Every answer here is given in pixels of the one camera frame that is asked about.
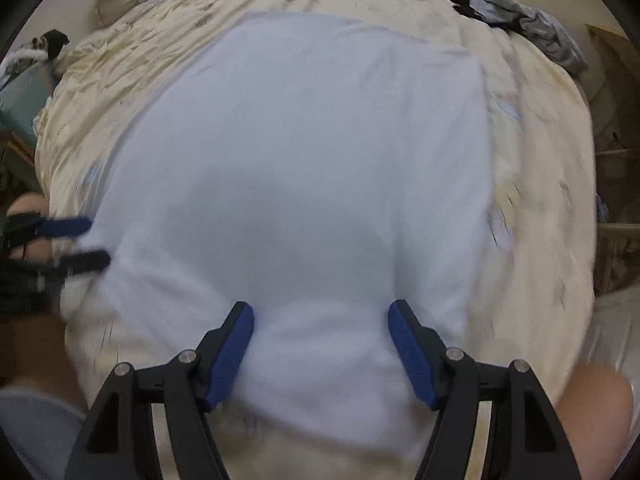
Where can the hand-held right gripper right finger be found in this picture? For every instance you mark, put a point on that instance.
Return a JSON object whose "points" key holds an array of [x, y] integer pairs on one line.
{"points": [[410, 355]]}

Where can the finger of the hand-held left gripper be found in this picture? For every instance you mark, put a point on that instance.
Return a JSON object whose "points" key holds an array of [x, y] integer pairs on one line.
{"points": [[85, 262], [65, 227]]}

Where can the white printed t-shirt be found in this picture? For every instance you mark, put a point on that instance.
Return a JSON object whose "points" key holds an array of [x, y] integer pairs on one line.
{"points": [[300, 185]]}

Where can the wooden shelf unit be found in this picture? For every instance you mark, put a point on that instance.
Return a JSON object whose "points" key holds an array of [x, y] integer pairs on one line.
{"points": [[615, 135]]}

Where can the white cabinet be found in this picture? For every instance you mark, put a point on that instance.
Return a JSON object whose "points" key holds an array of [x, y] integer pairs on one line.
{"points": [[617, 340]]}

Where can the black garment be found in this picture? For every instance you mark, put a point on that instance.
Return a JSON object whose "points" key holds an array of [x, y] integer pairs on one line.
{"points": [[462, 5]]}

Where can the pale blue grey garment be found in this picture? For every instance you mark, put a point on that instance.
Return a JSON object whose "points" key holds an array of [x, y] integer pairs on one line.
{"points": [[560, 40]]}

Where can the cream cartoon print duvet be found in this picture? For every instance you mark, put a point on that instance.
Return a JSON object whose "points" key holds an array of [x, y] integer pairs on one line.
{"points": [[540, 185]]}

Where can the person's left leg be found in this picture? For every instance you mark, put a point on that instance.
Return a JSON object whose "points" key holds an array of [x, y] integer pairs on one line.
{"points": [[40, 355]]}

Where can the black and white fluffy blanket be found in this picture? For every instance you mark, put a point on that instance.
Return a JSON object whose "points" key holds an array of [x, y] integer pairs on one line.
{"points": [[47, 42]]}

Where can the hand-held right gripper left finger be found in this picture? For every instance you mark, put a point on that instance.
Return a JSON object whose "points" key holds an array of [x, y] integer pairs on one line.
{"points": [[230, 360]]}

